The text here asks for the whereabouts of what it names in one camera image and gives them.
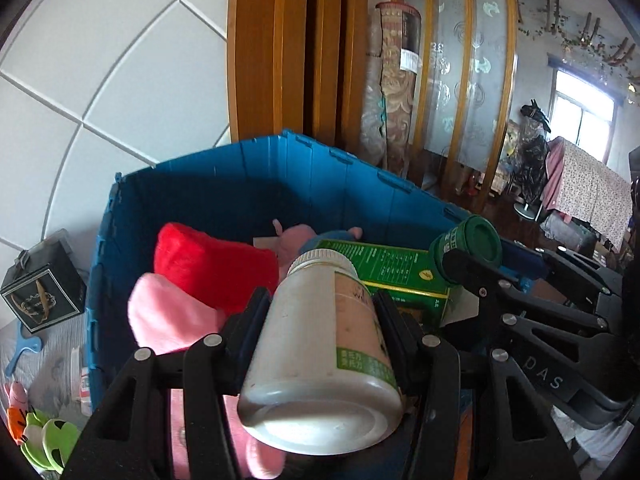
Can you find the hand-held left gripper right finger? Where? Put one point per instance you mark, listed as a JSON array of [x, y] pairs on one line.
[[389, 321]]

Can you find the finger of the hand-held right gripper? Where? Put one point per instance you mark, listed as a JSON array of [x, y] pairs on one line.
[[522, 260], [487, 285]]

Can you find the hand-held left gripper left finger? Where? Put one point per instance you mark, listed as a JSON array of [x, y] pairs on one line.
[[252, 327]]

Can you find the green plastic bottle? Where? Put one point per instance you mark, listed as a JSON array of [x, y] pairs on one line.
[[475, 240]]

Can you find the white plastic bottle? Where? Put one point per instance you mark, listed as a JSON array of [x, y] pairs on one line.
[[310, 355]]

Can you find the blue plastic crate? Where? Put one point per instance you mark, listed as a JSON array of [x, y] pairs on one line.
[[225, 185]]

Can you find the blue plastic hand mirror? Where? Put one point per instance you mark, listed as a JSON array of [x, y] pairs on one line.
[[27, 347]]

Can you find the green frog plush toy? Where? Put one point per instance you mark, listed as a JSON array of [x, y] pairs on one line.
[[50, 437]]

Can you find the pink pig plush orange dress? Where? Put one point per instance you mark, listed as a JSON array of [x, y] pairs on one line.
[[16, 405]]

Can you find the white packaged bundle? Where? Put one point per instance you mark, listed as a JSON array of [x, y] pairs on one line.
[[595, 442]]

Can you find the green carton box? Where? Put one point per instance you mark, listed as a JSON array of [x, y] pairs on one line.
[[395, 265]]

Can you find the red plush toy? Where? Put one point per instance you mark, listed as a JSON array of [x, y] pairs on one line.
[[210, 265]]

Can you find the floral cloth on rack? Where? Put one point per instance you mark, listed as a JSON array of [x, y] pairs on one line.
[[590, 185]]

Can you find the pink and blue plush toy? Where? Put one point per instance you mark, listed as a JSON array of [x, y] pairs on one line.
[[300, 235]]

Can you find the standing fan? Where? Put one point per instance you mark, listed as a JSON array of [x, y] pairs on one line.
[[530, 150]]

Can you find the window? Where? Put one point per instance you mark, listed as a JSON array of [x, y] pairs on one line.
[[582, 110]]

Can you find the white packet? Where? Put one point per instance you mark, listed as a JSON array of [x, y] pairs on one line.
[[82, 380]]

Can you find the light blue bed sheet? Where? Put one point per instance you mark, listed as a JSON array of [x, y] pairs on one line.
[[52, 360]]

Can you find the frosted glass sliding door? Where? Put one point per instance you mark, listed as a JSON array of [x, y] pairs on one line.
[[450, 60]]

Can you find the black gift box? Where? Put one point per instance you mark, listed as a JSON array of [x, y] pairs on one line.
[[40, 295]]

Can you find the rolled patterned carpet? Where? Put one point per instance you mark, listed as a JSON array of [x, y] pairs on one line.
[[395, 85]]

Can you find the artificial vine garland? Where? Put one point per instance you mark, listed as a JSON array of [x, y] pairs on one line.
[[580, 35]]

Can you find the wooden frame post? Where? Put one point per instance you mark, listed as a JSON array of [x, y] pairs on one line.
[[260, 50]]

